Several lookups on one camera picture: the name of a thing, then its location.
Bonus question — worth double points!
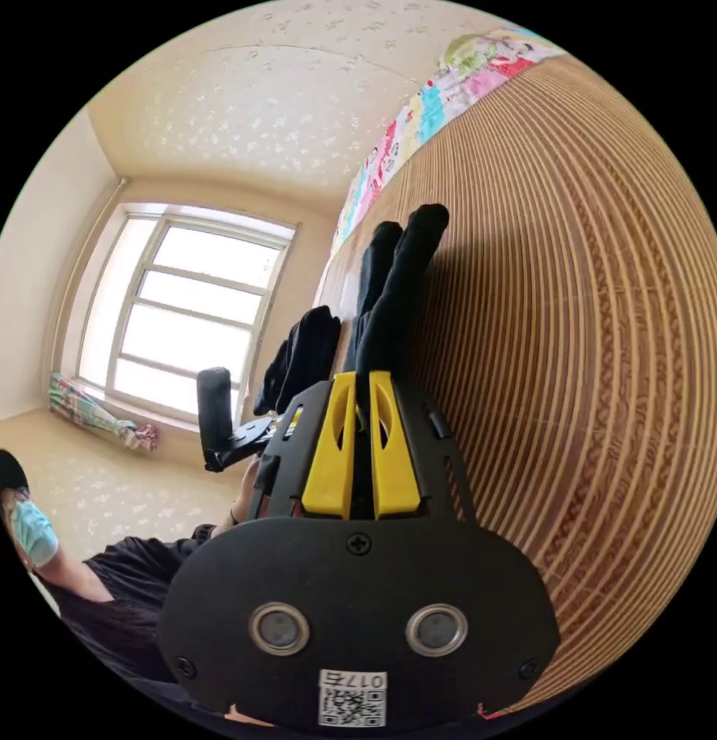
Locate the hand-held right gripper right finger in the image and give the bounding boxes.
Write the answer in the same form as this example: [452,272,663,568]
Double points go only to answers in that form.
[368,371,422,519]

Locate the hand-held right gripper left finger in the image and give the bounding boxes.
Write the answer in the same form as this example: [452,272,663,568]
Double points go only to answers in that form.
[301,372,358,520]

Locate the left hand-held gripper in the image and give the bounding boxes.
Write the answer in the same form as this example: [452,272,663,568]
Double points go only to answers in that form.
[219,404,305,470]

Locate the black pants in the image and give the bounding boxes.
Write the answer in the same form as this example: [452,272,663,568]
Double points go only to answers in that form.
[253,203,451,442]

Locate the person's left forearm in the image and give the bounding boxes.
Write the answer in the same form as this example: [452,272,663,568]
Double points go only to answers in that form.
[210,491,257,540]

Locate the person's left hand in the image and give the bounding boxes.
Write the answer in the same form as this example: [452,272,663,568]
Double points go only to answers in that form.
[239,454,268,505]

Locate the window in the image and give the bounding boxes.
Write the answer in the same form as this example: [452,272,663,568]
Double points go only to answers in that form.
[73,202,298,430]

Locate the colourful patterned curtain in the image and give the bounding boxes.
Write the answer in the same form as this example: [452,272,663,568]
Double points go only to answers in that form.
[48,372,160,453]

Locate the bed with woven mat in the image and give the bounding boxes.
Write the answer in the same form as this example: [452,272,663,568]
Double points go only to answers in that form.
[311,25,717,721]

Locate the person's body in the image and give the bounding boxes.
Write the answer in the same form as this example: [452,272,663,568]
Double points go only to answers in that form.
[0,448,232,704]

